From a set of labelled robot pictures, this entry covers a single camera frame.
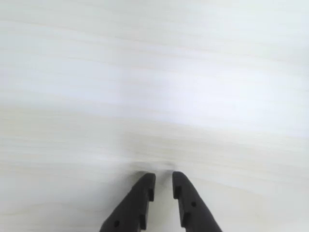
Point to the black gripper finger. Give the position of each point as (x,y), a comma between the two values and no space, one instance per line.
(193,212)
(130,207)

